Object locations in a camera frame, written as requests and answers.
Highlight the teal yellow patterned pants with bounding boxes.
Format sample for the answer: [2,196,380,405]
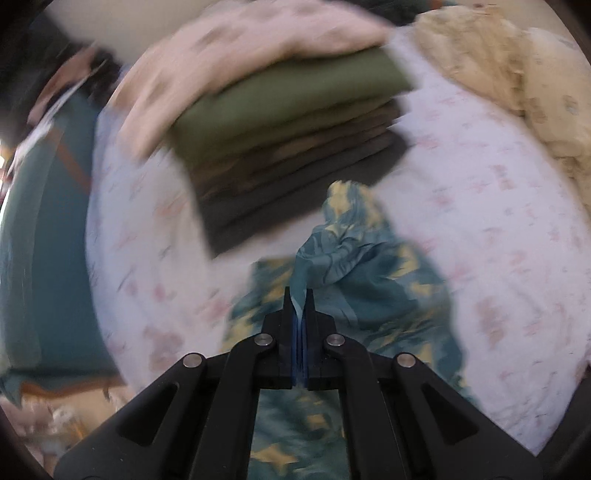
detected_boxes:
[223,181,469,479]

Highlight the dark grey folded pants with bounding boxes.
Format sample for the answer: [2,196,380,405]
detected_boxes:
[198,130,409,257]

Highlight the white floral bed sheet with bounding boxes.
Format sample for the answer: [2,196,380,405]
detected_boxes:
[86,27,590,452]

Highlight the camouflage folded pants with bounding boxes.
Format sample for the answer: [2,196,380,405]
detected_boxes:
[189,99,402,198]

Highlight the olive green folded pants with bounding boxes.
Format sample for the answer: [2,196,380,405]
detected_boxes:
[168,47,413,166]

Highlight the cream crumpled duvet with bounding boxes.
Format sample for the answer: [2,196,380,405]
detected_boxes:
[413,5,590,205]

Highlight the pink patterned folded garment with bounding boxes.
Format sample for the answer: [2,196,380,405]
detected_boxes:
[108,1,394,160]

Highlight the teal bed frame side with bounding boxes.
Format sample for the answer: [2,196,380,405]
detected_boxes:
[1,94,117,404]

